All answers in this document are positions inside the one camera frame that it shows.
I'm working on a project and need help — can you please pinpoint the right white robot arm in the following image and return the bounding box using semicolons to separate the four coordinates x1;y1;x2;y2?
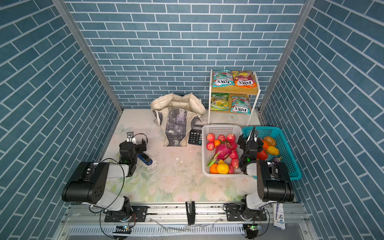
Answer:
223;129;295;222

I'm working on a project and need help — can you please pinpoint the green yellow candy bag lower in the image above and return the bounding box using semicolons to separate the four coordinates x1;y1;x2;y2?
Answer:
211;93;229;112

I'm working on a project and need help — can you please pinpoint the cream canvas tote bag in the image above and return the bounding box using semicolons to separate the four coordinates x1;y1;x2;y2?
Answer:
150;93;206;147

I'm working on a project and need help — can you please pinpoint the orange tangerine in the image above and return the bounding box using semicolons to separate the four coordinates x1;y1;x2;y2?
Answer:
210;164;218;174

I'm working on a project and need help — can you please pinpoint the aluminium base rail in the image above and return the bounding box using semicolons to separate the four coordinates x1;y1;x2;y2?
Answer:
55;203;310;240

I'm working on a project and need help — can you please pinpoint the yellow corn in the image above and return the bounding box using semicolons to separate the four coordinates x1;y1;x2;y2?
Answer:
267;146;280;156

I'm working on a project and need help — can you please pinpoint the pink dragon fruit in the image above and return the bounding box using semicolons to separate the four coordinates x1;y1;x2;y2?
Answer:
207;143;238;167

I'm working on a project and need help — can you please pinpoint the green Fox's candy bag lower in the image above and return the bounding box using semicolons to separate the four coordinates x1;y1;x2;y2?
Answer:
230;96;251;115

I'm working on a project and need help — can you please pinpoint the teal plastic basket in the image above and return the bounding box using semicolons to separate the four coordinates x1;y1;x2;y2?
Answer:
255;127;302;181

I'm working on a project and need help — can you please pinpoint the white blue box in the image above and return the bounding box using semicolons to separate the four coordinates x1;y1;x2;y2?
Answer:
272;203;286;230

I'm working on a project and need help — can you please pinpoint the yellow pear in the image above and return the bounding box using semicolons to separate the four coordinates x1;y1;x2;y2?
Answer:
217;160;230;175

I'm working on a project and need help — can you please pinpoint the black calculator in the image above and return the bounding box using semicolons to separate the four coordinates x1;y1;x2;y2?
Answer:
188;125;203;146

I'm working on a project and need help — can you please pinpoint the red bell pepper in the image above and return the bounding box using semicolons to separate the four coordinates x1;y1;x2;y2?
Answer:
257;150;269;161

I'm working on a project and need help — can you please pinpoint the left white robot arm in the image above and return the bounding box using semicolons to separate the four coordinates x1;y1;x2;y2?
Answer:
62;136;148;224

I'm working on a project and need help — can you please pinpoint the green Fox's candy bag top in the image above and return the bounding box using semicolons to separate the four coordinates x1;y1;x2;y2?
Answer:
213;70;235;88

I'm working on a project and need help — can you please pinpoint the white wooden two-tier shelf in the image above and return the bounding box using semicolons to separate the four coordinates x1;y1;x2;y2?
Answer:
208;69;261;127

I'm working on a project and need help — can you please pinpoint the orange Fox's candy bag top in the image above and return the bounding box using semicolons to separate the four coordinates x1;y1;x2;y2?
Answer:
232;71;257;89

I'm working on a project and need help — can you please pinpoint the black rail clamp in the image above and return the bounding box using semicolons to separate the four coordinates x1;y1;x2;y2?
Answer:
186;201;196;226

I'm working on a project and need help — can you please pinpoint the green fox's candy bag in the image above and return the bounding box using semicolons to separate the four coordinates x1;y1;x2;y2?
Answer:
230;96;251;115
213;70;235;88

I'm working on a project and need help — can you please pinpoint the brown potato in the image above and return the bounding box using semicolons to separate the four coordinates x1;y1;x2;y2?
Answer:
264;136;277;147

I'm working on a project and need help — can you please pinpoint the red apple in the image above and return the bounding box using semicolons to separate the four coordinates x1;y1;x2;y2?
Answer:
227;134;236;143
206;133;216;142
206;142;216;151

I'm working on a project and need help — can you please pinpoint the white plastic basket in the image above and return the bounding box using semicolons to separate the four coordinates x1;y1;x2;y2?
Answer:
202;125;245;178

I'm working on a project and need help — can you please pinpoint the blue black stapler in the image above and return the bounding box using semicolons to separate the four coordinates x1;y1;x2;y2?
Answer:
138;153;153;166

